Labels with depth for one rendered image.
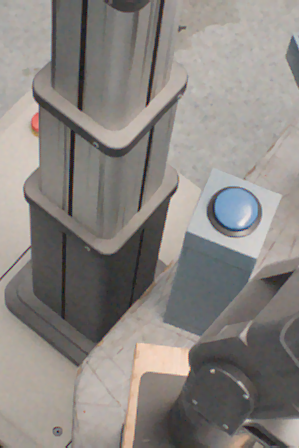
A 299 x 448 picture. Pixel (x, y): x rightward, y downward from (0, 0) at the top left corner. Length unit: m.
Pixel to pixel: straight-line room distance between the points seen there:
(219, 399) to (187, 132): 1.70
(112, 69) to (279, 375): 0.61
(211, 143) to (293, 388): 1.73
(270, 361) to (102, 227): 0.88
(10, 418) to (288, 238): 0.62
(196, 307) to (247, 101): 1.15
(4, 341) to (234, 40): 0.87
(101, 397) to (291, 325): 0.75
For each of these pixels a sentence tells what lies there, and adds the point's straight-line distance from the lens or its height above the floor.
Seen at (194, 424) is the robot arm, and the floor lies 1.36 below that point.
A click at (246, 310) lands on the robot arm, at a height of 1.45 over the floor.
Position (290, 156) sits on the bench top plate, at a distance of 1.45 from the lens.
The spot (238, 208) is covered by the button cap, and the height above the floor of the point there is 1.04.
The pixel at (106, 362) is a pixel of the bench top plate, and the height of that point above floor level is 0.78.
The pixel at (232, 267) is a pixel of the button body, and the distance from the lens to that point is 1.15.
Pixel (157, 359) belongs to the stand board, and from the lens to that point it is 1.03.
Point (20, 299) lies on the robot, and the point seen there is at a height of 0.30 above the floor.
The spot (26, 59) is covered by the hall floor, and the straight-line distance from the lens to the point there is 2.40.
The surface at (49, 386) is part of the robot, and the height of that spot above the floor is 0.26.
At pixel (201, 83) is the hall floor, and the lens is 2.39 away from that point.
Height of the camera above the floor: 2.05
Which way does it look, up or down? 66 degrees down
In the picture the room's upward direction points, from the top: 10 degrees clockwise
